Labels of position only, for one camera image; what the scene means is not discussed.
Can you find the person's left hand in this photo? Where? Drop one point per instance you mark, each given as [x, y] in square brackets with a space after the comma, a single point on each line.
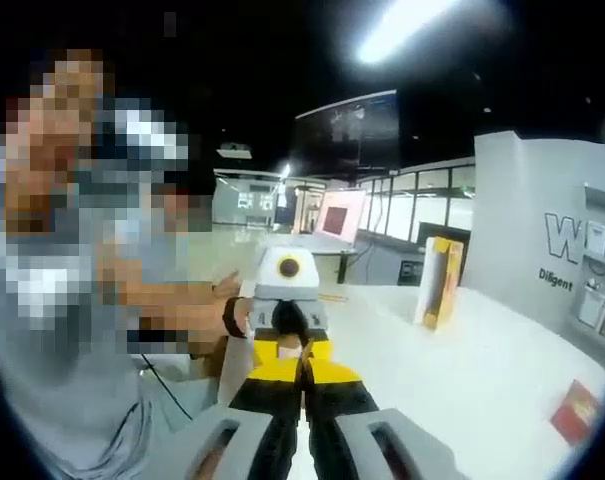
[228, 287]

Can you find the tall yellow brown box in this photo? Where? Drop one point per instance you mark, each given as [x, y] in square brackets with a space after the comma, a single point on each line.
[439, 290]

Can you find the red flat box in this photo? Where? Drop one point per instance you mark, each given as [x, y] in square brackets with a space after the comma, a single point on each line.
[574, 412]

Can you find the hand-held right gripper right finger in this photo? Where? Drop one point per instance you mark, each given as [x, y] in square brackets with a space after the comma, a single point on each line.
[342, 400]

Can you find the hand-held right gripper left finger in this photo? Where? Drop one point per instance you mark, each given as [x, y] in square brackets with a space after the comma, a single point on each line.
[267, 400]

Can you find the long ceiling light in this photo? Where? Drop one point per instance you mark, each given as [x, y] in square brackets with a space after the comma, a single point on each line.
[402, 30]

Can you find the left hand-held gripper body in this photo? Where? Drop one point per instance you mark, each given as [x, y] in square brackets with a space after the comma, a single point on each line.
[269, 287]

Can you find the thin yellow strip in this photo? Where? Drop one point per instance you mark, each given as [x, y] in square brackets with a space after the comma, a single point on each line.
[334, 297]

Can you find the white laptop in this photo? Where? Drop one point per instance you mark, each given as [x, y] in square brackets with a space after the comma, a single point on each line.
[338, 217]

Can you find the grey metal shelf rack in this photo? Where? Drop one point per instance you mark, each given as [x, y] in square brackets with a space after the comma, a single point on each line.
[602, 189]

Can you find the small side desk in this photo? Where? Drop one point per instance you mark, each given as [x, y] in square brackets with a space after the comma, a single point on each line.
[343, 267]

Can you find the large dark wall screen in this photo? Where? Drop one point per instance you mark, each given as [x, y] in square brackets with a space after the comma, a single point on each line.
[347, 135]

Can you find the gold coffee pouch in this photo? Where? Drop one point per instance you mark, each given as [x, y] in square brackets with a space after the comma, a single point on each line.
[306, 370]

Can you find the black monitor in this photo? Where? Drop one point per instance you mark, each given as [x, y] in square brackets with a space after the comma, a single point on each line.
[444, 235]

